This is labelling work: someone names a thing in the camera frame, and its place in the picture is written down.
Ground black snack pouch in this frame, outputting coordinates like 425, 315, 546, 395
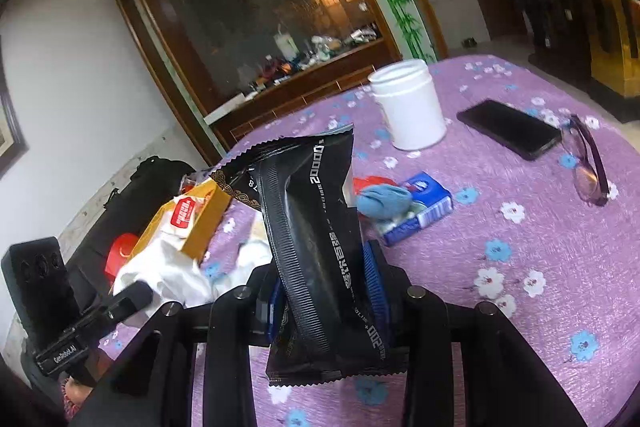
212, 124, 408, 386

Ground light blue cloth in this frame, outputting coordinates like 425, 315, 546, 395
356, 184, 412, 220

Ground blue tissue packet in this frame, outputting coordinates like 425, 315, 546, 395
373, 172, 454, 246

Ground white plastic bag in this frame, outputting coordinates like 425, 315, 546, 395
113, 239, 272, 317

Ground yellow cardboard box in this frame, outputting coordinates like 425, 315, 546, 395
128, 179, 231, 263

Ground red gift bag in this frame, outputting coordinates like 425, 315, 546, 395
104, 232, 138, 283

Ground small red packet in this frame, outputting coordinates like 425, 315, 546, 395
352, 176, 397, 194

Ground black suitcase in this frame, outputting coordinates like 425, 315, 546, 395
66, 156, 194, 311

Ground purple floral tablecloth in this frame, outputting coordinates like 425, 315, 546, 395
98, 54, 640, 427

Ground white plastic jar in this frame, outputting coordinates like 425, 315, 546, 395
368, 58, 447, 152

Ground black smartphone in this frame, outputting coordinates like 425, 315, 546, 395
457, 100, 562, 161

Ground wooden counter cabinet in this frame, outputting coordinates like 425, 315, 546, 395
210, 38, 400, 152

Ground purple frame eyeglasses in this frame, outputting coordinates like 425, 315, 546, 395
561, 114, 610, 207

